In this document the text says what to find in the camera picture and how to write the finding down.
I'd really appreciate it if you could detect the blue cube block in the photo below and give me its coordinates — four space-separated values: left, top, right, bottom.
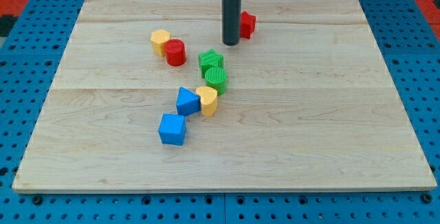
158 113 186 146

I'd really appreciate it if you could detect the yellow heart block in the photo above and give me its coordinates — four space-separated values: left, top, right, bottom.
196 87 218 117

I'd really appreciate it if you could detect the green cylinder block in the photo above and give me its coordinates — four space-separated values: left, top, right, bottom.
205 67 228 96

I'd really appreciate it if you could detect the blue triangle block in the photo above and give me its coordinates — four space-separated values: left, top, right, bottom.
176 87 201 116

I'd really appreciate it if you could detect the green star block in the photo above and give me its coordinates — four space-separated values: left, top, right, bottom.
198 49 224 78

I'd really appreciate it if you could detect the red cylinder block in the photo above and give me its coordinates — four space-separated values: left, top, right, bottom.
164 39 186 67

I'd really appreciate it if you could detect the light wooden board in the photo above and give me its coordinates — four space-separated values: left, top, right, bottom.
12 0 437 194

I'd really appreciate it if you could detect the red star block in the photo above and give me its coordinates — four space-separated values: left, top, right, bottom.
240 11 256 39

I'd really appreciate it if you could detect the yellow hexagon block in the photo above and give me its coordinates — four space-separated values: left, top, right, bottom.
150 30 171 56

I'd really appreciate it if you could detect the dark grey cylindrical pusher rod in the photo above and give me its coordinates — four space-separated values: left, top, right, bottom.
221 0 241 46

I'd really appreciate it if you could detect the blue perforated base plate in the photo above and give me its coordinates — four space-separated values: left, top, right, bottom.
1 0 439 223

